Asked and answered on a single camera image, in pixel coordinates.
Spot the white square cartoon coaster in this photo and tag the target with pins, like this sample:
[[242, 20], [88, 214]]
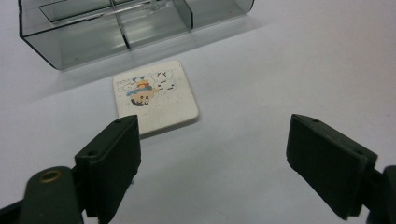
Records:
[[162, 102]]

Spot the clear grey plastic organizer box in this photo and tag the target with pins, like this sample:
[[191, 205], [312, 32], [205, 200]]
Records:
[[102, 34]]

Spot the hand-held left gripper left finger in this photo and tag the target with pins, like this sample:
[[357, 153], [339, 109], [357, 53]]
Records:
[[109, 165]]

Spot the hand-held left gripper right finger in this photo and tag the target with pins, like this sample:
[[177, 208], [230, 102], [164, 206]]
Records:
[[327, 165]]

